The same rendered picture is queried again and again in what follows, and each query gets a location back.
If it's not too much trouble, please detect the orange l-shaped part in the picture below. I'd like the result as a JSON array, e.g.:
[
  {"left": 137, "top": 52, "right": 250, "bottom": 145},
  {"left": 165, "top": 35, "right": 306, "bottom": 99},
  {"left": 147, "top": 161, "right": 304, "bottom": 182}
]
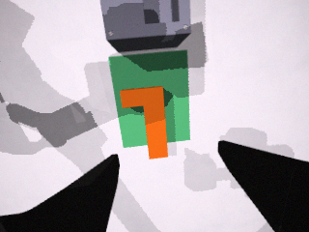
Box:
[{"left": 120, "top": 86, "right": 168, "bottom": 160}]

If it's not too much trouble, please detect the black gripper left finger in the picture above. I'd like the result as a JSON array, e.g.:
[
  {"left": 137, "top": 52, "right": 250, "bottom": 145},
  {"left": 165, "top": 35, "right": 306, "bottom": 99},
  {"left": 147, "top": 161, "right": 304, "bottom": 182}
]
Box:
[{"left": 0, "top": 154, "right": 120, "bottom": 232}]

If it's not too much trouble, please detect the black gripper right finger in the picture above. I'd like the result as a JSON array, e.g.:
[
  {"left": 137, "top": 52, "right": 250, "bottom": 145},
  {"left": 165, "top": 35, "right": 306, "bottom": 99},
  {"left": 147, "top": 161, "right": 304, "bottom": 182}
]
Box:
[{"left": 218, "top": 140, "right": 309, "bottom": 232}]

